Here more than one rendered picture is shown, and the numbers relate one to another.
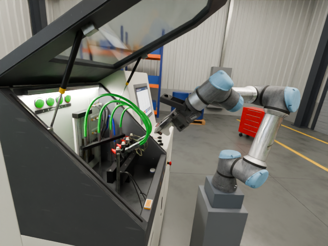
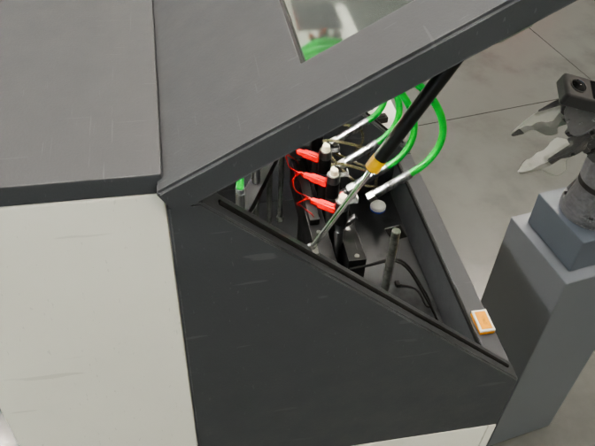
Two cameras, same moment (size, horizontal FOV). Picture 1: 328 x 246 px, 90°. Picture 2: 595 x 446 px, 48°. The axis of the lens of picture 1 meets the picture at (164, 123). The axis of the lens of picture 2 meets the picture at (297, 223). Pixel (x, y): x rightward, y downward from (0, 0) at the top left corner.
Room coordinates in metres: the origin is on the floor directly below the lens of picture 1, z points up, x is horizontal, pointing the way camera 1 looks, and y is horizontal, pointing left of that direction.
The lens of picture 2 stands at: (-0.02, 0.65, 1.98)
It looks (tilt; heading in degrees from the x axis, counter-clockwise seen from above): 44 degrees down; 341
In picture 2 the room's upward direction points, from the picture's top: 3 degrees clockwise
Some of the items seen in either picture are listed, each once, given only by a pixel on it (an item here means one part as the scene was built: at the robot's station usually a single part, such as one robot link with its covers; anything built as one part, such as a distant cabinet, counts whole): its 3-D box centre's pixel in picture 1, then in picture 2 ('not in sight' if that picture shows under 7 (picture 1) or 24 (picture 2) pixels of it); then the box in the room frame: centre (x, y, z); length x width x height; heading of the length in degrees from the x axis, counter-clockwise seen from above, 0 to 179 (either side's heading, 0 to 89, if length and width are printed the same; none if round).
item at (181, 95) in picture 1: (187, 107); not in sight; (5.85, -0.81, 0.51); 1.20 x 0.85 x 1.02; 91
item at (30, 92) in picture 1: (71, 88); not in sight; (0.90, 0.52, 1.43); 0.54 x 0.03 x 0.02; 173
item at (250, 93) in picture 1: (235, 94); not in sight; (0.86, -0.36, 1.47); 0.49 x 0.11 x 0.12; 121
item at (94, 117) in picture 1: (96, 117); not in sight; (1.14, 0.49, 1.20); 0.13 x 0.03 x 0.31; 173
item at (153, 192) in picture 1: (155, 189); (436, 267); (0.85, 0.02, 0.87); 0.62 x 0.04 x 0.16; 173
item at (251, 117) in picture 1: (256, 124); not in sight; (4.36, -2.53, 0.43); 0.70 x 0.46 x 0.86; 28
